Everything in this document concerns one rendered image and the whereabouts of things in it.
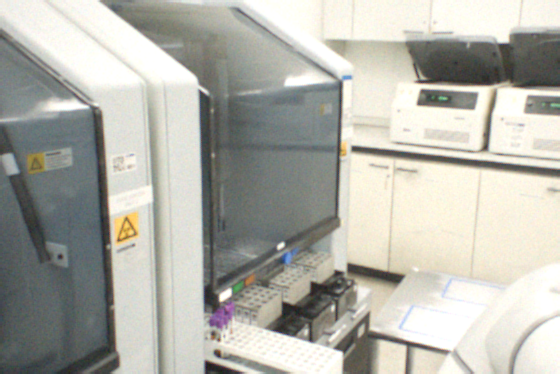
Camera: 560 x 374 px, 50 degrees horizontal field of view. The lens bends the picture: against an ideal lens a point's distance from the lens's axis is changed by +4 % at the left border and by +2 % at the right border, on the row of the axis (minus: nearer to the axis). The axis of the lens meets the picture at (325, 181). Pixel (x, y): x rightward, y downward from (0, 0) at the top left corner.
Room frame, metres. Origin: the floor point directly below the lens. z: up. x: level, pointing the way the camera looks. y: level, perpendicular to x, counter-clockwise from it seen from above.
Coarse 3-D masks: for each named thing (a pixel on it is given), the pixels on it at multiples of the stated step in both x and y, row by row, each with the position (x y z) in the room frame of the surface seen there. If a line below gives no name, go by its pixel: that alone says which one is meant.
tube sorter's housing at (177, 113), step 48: (48, 0) 1.13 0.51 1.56; (96, 0) 1.22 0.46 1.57; (192, 0) 1.83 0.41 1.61; (240, 0) 1.82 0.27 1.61; (144, 48) 1.12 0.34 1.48; (192, 96) 1.10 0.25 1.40; (192, 144) 1.09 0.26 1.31; (192, 192) 1.09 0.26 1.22; (192, 240) 1.09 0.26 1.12; (336, 240) 1.69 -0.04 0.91; (192, 288) 1.08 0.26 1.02; (192, 336) 1.08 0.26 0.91
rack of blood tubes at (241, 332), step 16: (208, 336) 1.17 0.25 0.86; (240, 336) 1.17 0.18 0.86; (256, 336) 1.19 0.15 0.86; (272, 336) 1.19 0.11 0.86; (208, 352) 1.15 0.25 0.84; (240, 352) 1.11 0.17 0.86; (256, 352) 1.12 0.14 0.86; (272, 352) 1.12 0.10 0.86; (288, 352) 1.11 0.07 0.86; (304, 352) 1.11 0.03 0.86; (320, 352) 1.11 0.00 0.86; (336, 352) 1.12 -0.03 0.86; (240, 368) 1.11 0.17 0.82; (256, 368) 1.13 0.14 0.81; (272, 368) 1.14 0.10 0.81; (288, 368) 1.06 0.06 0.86; (304, 368) 1.05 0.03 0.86; (320, 368) 1.05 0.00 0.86; (336, 368) 1.08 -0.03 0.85
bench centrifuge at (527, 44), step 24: (528, 48) 3.40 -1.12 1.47; (552, 48) 3.34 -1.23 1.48; (528, 72) 3.57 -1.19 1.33; (552, 72) 3.50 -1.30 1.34; (504, 96) 3.24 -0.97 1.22; (528, 96) 3.18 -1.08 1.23; (552, 96) 3.13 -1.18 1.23; (504, 120) 3.17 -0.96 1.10; (528, 120) 3.12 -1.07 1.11; (552, 120) 3.07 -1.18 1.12; (504, 144) 3.16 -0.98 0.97; (528, 144) 3.11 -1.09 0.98; (552, 144) 3.06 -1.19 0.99
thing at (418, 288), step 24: (408, 288) 1.55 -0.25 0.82; (432, 288) 1.56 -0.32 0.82; (456, 288) 1.56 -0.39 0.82; (480, 288) 1.57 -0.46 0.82; (504, 288) 1.58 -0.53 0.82; (384, 312) 1.40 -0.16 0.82; (408, 312) 1.40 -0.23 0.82; (432, 312) 1.41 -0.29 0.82; (456, 312) 1.41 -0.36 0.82; (480, 312) 1.42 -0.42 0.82; (384, 336) 1.29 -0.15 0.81; (408, 336) 1.28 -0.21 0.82; (432, 336) 1.28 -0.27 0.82; (456, 336) 1.29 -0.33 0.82; (408, 360) 1.69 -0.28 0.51
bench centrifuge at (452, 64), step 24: (408, 48) 3.65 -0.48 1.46; (432, 48) 3.58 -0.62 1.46; (456, 48) 3.50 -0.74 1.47; (480, 48) 3.44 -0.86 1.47; (432, 72) 3.84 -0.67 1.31; (456, 72) 3.75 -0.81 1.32; (480, 72) 3.66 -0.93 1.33; (504, 72) 3.63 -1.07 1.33; (408, 96) 3.46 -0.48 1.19; (432, 96) 3.39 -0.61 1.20; (456, 96) 3.33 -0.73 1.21; (480, 96) 3.28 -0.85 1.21; (408, 120) 3.42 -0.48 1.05; (432, 120) 3.35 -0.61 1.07; (456, 120) 3.28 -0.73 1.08; (480, 120) 3.23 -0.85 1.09; (432, 144) 3.34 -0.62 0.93; (456, 144) 3.27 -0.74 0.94; (480, 144) 3.24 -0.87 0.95
